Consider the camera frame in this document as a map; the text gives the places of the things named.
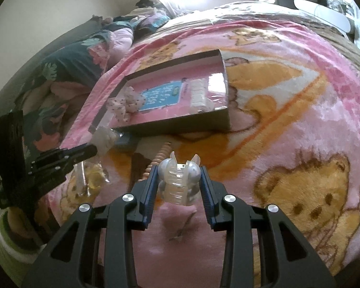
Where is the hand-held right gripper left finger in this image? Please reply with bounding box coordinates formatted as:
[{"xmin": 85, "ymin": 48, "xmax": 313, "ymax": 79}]
[{"xmin": 21, "ymin": 165, "xmax": 162, "ymax": 288}]

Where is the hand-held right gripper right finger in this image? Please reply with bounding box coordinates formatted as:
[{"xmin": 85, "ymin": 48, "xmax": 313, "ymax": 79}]
[{"xmin": 199, "ymin": 165, "xmax": 338, "ymax": 288}]

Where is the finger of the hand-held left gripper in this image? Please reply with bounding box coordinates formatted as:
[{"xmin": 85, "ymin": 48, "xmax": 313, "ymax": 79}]
[{"xmin": 61, "ymin": 143, "xmax": 98, "ymax": 164}]

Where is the white frilly hair clip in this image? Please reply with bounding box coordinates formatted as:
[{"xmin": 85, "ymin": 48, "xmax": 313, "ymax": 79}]
[{"xmin": 92, "ymin": 125, "xmax": 118, "ymax": 154}]

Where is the clear bag of yellow hair ties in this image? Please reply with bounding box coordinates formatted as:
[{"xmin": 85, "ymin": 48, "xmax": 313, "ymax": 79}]
[{"xmin": 73, "ymin": 160, "xmax": 111, "ymax": 202}]

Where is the brown banana hair clip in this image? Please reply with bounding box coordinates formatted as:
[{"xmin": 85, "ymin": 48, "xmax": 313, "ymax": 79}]
[{"xmin": 131, "ymin": 152, "xmax": 149, "ymax": 186}]

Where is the clear hair claw clip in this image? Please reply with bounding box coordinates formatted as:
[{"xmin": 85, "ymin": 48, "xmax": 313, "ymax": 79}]
[{"xmin": 157, "ymin": 151, "xmax": 202, "ymax": 208}]

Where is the shallow pink cardboard box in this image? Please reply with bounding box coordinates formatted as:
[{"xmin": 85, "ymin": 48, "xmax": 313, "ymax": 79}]
[{"xmin": 88, "ymin": 49, "xmax": 231, "ymax": 135}]

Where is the person's left forearm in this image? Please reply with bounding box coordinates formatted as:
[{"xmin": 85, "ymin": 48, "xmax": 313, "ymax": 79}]
[{"xmin": 0, "ymin": 205, "xmax": 48, "ymax": 279}]

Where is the polka dot bow scrunchie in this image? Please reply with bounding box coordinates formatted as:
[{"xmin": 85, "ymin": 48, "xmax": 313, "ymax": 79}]
[{"xmin": 106, "ymin": 86, "xmax": 146, "ymax": 118}]

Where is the dark floral quilt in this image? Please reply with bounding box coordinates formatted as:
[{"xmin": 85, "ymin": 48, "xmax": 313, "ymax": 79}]
[{"xmin": 16, "ymin": 21, "xmax": 136, "ymax": 156}]

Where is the blue card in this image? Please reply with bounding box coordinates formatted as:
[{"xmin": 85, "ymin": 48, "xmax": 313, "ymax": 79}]
[{"xmin": 137, "ymin": 80, "xmax": 184, "ymax": 114}]

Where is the white hair clip set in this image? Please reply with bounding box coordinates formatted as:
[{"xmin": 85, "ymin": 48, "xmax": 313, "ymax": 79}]
[{"xmin": 189, "ymin": 77, "xmax": 216, "ymax": 114}]

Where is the grey headboard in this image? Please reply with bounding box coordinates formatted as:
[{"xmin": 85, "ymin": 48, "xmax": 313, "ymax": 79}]
[{"xmin": 0, "ymin": 14, "xmax": 108, "ymax": 114}]

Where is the pink printed blanket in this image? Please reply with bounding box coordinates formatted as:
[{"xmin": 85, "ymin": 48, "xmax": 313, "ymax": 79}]
[{"xmin": 46, "ymin": 20, "xmax": 360, "ymax": 288}]

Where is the purple teal pillow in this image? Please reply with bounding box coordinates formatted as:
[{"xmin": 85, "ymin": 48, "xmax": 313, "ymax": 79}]
[{"xmin": 135, "ymin": 11, "xmax": 172, "ymax": 32}]

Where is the black item on pillow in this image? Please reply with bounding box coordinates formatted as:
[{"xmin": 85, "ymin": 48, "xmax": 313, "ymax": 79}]
[{"xmin": 134, "ymin": 0, "xmax": 157, "ymax": 10}]

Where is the white bed footboard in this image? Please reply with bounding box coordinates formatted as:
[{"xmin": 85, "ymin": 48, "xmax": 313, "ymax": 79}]
[{"xmin": 293, "ymin": 0, "xmax": 357, "ymax": 42}]

